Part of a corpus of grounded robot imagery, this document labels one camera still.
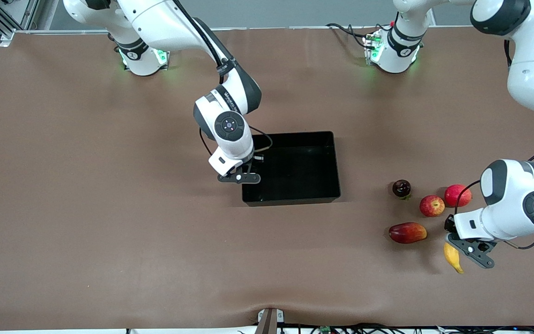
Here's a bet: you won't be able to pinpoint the dark purple mangosteen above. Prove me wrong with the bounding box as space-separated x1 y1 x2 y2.
392 179 412 200

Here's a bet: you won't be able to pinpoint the red yellow mango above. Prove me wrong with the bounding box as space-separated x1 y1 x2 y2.
388 222 428 244

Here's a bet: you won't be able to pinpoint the black rectangular plastic box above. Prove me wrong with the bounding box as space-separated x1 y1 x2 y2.
242 131 342 207

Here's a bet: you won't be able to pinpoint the black base cables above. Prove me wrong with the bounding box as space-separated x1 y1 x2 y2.
326 22 370 49

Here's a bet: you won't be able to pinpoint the brown table cover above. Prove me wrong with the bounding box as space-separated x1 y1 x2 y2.
0 28 534 331

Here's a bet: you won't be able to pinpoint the black cables along table edge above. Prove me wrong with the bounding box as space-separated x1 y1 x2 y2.
281 322 534 334

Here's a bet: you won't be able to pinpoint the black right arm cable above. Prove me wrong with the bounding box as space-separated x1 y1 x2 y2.
173 0 273 161

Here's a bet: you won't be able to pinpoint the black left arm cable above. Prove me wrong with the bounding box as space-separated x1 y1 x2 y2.
454 39 534 251

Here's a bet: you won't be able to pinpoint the metal table clamp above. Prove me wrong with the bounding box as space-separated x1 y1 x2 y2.
255 308 286 334

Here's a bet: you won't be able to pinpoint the yellow banana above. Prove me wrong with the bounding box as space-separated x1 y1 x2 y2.
444 242 465 274

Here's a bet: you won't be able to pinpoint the red yellow striped apple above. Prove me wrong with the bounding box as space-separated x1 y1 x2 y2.
419 195 445 218

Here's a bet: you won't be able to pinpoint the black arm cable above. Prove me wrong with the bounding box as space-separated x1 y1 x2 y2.
173 0 273 161
454 39 534 251

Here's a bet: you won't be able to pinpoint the pink red round fruit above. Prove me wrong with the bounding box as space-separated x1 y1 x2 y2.
444 184 473 208

